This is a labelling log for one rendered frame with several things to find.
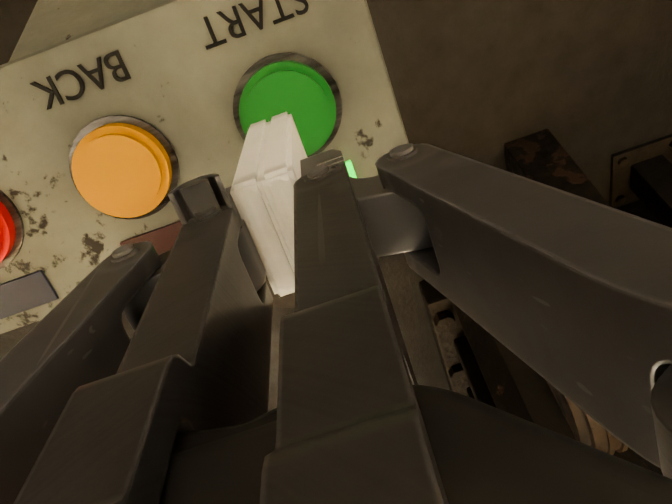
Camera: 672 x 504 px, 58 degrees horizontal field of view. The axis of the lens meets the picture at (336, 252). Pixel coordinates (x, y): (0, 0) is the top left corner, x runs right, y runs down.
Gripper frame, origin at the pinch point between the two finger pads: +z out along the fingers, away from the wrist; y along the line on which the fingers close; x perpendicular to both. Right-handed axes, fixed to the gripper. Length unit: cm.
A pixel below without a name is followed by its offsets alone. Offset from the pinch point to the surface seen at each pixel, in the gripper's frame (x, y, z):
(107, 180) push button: 0.5, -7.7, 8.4
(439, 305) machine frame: -59, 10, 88
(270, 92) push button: 1.6, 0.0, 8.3
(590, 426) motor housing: -49, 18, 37
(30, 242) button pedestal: -1.1, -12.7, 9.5
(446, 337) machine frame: -69, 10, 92
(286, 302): -15.3, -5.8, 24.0
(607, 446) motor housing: -53, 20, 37
